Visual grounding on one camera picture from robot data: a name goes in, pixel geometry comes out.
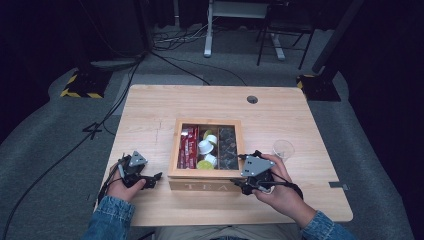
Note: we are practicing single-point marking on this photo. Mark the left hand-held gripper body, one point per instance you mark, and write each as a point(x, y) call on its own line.
point(137, 160)

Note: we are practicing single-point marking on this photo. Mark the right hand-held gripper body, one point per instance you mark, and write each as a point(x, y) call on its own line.
point(256, 166)

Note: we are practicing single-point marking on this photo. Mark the wooden tea box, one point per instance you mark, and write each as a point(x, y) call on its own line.
point(200, 185)

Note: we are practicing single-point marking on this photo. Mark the person's left hand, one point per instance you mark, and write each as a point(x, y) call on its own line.
point(121, 191)

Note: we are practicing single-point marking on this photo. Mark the person's right hand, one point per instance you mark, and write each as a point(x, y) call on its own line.
point(283, 200)

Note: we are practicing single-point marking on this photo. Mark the stack of dark tea packets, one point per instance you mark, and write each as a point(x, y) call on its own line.
point(228, 148)

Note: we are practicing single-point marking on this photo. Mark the clear plastic cup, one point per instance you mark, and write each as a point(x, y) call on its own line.
point(283, 149)

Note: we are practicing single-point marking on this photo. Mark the white coffee capsule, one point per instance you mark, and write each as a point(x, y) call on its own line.
point(211, 159)
point(205, 146)
point(212, 139)

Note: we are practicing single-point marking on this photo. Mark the yellow-green lidded capsule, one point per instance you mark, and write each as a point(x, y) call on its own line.
point(207, 134)
point(204, 165)

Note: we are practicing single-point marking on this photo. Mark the row of red tea packets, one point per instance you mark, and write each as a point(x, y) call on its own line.
point(188, 148)

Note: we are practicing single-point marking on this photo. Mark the person's beige pants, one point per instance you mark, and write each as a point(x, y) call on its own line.
point(226, 233)

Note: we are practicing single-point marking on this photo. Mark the grey tape strip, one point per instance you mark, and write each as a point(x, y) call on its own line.
point(338, 186)

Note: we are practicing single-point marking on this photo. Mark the black hazard-striped stand base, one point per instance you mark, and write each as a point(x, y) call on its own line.
point(320, 89)
point(86, 83)

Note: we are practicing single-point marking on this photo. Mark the black chair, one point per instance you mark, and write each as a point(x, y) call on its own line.
point(286, 30)

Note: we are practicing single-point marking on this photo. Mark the white desk frame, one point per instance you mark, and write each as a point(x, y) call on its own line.
point(208, 40)

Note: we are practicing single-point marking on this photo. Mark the black stand post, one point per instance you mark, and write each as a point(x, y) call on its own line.
point(336, 35)

